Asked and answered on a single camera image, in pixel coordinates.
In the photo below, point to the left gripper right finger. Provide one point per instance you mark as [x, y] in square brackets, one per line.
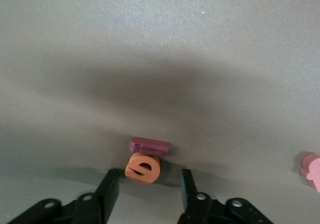
[197, 209]

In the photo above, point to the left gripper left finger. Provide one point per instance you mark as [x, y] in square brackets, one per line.
[100, 209]

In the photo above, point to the orange letter e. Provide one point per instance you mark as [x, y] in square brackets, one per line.
[150, 177]

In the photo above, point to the dark red letter l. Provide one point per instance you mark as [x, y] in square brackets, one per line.
[150, 143]

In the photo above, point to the salmon pink letter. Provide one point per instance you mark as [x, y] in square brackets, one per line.
[312, 169]

